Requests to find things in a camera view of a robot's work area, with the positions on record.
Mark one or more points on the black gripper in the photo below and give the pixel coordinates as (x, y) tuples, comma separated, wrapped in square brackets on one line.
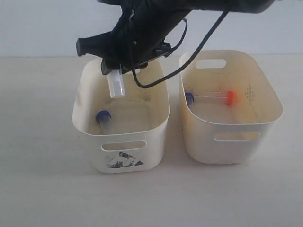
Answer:
[(138, 37)]

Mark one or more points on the orange-capped tube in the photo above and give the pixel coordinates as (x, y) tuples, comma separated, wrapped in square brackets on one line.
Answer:
[(116, 84), (225, 98)]

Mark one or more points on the blue-capped tube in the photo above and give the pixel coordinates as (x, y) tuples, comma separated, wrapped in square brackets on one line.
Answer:
[(189, 98), (103, 118)]

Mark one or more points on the white plastic bin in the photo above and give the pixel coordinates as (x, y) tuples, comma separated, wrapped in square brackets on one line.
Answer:
[(226, 134), (136, 140)]

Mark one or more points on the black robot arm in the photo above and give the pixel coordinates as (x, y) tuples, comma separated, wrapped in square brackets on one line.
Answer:
[(239, 6)]

